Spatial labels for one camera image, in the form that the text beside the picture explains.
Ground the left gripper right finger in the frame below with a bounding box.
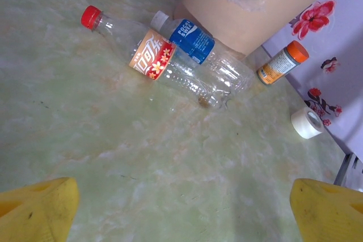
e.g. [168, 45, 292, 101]
[289, 178, 363, 242]

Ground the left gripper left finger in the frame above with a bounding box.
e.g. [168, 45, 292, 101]
[0, 176, 81, 242]

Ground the beige waste bin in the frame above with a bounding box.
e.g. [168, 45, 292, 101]
[173, 0, 336, 59]

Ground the white tape roll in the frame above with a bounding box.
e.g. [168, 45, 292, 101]
[290, 107, 325, 140]

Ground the orange cap pill bottle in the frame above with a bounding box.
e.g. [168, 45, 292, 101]
[256, 40, 310, 86]

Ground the red cap bottle beige label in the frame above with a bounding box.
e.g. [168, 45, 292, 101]
[80, 5, 234, 112]

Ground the Pocari Sweat bottle blue label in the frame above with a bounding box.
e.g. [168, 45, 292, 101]
[150, 10, 256, 104]

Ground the aluminium side rail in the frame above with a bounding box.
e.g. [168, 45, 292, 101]
[332, 152, 363, 194]

